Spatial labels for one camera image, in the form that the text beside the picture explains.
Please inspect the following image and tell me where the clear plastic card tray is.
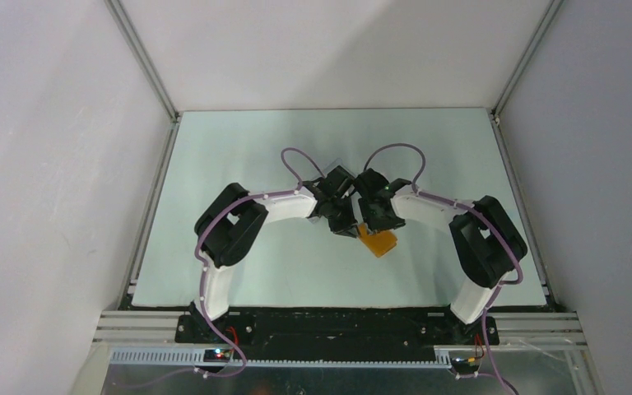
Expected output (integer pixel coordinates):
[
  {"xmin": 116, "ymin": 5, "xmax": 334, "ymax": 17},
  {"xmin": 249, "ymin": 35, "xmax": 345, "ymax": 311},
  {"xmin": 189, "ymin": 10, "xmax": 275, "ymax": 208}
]
[{"xmin": 304, "ymin": 158, "xmax": 353, "ymax": 223}]

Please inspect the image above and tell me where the aluminium frame rail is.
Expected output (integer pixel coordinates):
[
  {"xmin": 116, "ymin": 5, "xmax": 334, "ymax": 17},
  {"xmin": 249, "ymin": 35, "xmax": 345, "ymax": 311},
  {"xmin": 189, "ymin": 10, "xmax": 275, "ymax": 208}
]
[
  {"xmin": 488, "ymin": 0, "xmax": 565, "ymax": 310},
  {"xmin": 105, "ymin": 0, "xmax": 181, "ymax": 310}
]

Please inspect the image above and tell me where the left controller circuit board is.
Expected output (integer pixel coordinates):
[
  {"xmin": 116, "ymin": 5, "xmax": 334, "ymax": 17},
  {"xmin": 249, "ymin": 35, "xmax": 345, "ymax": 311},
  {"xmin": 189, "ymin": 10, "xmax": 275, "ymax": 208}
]
[{"xmin": 202, "ymin": 348, "xmax": 234, "ymax": 364}]

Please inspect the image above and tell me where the orange leather card holder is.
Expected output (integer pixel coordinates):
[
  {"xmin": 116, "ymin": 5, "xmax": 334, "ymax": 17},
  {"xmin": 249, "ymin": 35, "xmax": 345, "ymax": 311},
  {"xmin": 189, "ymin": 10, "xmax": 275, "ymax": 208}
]
[{"xmin": 357, "ymin": 223, "xmax": 397, "ymax": 258}]

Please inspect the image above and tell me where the grey slotted cable duct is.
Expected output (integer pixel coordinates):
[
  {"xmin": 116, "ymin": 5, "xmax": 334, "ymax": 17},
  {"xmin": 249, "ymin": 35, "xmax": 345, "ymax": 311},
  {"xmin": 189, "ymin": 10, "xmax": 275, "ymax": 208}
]
[{"xmin": 107, "ymin": 348, "xmax": 453, "ymax": 369}]

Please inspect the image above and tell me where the left aluminium frame rail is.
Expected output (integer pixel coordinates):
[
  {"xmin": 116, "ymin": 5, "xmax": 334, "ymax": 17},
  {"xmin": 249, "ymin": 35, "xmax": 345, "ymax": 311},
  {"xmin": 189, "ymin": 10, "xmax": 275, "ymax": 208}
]
[{"xmin": 105, "ymin": 0, "xmax": 181, "ymax": 310}]

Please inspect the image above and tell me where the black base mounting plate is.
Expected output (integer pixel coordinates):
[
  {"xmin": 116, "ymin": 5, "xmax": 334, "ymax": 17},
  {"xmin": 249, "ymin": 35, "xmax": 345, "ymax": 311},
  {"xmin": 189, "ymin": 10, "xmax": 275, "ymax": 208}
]
[{"xmin": 174, "ymin": 306, "xmax": 500, "ymax": 362}]

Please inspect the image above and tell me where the right aluminium frame rail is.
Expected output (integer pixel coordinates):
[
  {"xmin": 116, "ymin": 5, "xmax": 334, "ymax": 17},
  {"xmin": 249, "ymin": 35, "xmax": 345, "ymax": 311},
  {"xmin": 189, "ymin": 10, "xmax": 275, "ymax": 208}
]
[{"xmin": 488, "ymin": 0, "xmax": 565, "ymax": 310}]

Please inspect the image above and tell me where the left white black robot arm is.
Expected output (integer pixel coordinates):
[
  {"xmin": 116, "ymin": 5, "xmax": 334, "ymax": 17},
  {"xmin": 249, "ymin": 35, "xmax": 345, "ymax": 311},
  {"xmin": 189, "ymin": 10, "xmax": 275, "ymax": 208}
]
[{"xmin": 194, "ymin": 165, "xmax": 360, "ymax": 343}]

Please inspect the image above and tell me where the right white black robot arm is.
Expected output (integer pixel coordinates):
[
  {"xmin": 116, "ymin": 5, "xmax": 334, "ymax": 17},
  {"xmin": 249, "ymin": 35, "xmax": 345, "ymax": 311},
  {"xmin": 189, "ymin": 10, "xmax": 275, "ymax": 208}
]
[{"xmin": 354, "ymin": 169, "xmax": 528, "ymax": 344}]

